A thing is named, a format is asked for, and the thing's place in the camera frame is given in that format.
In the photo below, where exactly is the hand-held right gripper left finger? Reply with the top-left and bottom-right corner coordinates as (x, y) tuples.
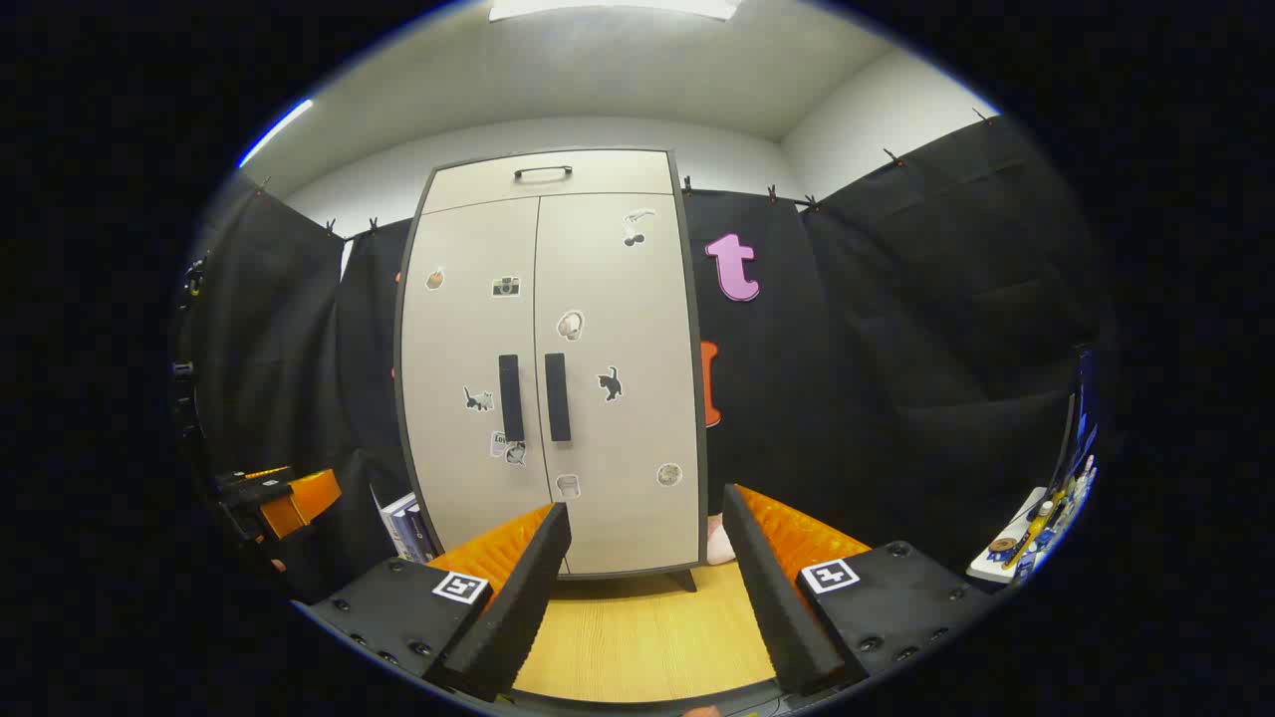
(299, 501), (574, 703)

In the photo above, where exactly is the blue printed panel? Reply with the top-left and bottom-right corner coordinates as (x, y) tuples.
(1054, 344), (1103, 544)

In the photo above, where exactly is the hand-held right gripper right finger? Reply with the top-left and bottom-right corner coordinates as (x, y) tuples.
(721, 484), (997, 698)

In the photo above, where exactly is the beige double-door shoe cabinet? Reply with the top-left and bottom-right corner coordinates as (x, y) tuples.
(393, 147), (710, 594)

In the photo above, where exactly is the large ceiling light panel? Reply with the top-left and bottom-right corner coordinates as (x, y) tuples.
(488, 0), (740, 23)

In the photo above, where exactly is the white flat board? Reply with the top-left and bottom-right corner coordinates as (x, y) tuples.
(966, 486), (1049, 584)

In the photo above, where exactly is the black backdrop cloth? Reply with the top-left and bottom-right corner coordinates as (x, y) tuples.
(189, 115), (1107, 603)

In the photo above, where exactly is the beige door with camera sticker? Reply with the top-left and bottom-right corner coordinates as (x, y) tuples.
(398, 196), (555, 561)

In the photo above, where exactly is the beige door with headphones sticker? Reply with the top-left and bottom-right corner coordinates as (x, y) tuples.
(534, 192), (704, 577)

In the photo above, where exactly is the blue-grey book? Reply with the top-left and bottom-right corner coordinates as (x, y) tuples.
(396, 491), (439, 565)

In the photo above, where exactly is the yellow tool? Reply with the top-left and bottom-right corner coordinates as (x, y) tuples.
(1004, 488), (1067, 569)

